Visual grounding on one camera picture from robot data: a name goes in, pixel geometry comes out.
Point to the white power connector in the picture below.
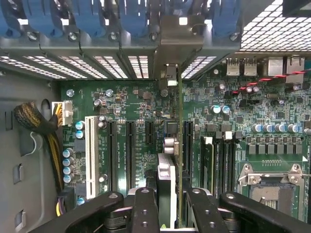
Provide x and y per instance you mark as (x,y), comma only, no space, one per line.
(65,112)

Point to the blue slot retention clip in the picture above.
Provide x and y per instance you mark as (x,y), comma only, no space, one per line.
(9,17)
(226,17)
(133,17)
(88,17)
(41,17)

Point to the metal CPU socket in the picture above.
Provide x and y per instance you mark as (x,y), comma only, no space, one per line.
(272,194)

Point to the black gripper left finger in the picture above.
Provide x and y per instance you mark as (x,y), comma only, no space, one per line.
(145,213)

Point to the metal USB port block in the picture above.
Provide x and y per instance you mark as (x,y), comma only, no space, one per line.
(233,67)
(250,67)

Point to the thin metal locking lever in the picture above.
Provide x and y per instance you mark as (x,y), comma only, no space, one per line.
(303,174)

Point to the short black expansion slot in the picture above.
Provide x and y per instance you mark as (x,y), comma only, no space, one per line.
(149,132)

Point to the grey black PC case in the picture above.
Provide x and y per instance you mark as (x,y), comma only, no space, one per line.
(24,145)

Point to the metal ethernet port block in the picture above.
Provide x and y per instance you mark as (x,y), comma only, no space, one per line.
(295,66)

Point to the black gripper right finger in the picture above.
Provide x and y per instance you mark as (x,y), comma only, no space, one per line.
(204,213)

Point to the perforated metal slot cover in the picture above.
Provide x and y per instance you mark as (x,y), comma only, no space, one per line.
(83,68)
(56,68)
(198,66)
(138,68)
(111,68)
(31,68)

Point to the metal rear port block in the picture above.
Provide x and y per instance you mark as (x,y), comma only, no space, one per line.
(275,66)

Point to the white expansion slot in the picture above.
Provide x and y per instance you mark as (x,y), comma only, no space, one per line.
(91,155)

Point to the long black expansion slot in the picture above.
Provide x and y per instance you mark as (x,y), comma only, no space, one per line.
(189,145)
(131,155)
(112,155)

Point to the green motherboard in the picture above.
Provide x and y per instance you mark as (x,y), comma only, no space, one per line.
(136,102)

